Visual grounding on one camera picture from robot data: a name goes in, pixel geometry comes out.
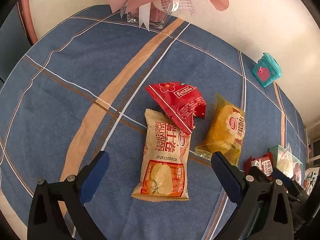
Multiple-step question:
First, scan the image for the dark red milk biscuit packet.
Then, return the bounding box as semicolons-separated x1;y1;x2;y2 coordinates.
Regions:
244;152;273;177

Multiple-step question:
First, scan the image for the beige Swiss roll snack bag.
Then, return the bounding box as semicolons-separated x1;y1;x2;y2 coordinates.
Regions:
131;109;191;202

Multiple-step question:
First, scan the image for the green-rimmed snack tray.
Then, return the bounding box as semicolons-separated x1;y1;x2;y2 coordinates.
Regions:
268;144;319;196

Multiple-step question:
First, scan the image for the yellow cake snack packet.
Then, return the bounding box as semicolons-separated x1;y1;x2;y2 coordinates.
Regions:
195;94;246;166

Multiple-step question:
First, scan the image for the red triangular snack packet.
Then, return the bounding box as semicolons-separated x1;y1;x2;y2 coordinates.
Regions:
146;82;206;135

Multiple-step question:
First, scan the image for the teal house-shaped toy box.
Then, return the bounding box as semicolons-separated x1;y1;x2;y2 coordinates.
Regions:
251;53;282;88

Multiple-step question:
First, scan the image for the blue plaid tablecloth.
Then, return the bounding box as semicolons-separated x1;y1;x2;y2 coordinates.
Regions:
1;5;306;239

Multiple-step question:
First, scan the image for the glass vase with ribbon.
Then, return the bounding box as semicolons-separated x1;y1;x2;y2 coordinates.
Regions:
120;0;195;31

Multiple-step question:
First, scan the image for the pink chair back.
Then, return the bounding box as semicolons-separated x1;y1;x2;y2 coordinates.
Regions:
16;0;38;46

